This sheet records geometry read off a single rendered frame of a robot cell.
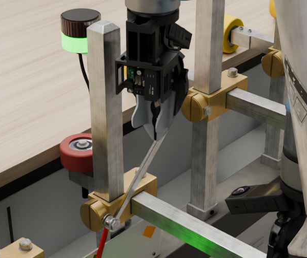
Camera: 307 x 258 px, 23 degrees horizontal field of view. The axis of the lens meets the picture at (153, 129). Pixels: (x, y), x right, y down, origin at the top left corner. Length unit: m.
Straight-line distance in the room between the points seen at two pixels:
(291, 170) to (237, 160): 0.85
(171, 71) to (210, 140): 0.35
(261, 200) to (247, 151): 0.82
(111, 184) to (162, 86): 0.25
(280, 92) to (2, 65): 0.58
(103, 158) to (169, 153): 0.52
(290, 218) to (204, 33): 0.40
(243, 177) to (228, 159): 0.22
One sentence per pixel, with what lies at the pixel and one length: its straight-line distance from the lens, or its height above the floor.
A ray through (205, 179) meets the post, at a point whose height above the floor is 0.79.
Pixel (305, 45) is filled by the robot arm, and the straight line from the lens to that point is 0.47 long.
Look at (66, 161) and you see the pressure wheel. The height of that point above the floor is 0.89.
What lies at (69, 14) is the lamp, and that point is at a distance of 1.12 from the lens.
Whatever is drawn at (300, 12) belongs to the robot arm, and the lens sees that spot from 0.47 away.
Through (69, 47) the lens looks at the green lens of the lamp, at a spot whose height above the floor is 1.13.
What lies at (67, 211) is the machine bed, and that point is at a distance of 1.49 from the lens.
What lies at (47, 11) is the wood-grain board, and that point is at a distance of 1.91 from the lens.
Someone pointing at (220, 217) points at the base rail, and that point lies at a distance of 1.46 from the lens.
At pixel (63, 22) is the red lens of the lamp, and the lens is 1.10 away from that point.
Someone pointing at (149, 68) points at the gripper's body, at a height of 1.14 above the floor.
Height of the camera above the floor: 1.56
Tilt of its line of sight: 29 degrees down
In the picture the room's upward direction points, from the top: straight up
